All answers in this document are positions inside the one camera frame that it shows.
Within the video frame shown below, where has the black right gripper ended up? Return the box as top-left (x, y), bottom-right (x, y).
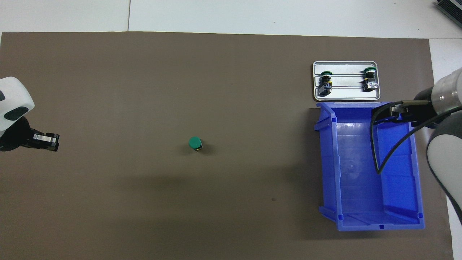
top-left (372, 88), bottom-right (441, 128)

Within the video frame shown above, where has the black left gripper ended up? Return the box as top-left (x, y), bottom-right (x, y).
top-left (0, 116), bottom-right (60, 152)

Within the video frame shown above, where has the blue plastic storage bin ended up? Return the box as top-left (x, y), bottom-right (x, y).
top-left (313, 101), bottom-right (426, 231)

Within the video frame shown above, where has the brown table mat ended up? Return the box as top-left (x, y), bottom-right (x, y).
top-left (0, 32), bottom-right (454, 260)

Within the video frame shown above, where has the silver metal tray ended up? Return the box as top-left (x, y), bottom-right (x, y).
top-left (312, 61), bottom-right (382, 101)

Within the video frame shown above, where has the grey ribbed metal device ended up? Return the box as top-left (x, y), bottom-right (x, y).
top-left (435, 0), bottom-right (462, 26)

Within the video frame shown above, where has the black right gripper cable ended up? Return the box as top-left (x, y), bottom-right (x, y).
top-left (370, 100), bottom-right (462, 175)

